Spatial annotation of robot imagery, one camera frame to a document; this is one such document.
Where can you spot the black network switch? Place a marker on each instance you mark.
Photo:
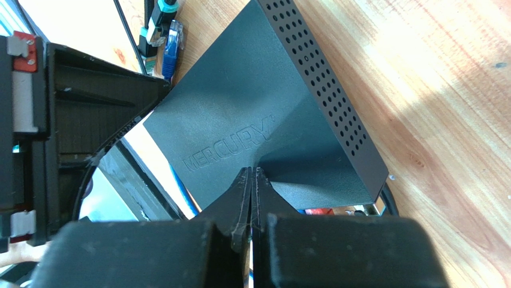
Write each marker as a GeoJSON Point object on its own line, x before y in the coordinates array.
{"type": "Point", "coordinates": [265, 95]}

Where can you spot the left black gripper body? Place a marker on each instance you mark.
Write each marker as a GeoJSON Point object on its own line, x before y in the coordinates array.
{"type": "Point", "coordinates": [24, 130]}

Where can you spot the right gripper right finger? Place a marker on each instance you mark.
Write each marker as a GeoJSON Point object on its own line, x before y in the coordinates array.
{"type": "Point", "coordinates": [296, 250]}

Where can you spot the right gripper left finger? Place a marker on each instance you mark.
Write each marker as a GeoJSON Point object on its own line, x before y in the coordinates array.
{"type": "Point", "coordinates": [209, 250]}

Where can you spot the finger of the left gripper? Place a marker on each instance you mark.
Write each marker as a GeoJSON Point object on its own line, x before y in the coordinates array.
{"type": "Point", "coordinates": [92, 105]}

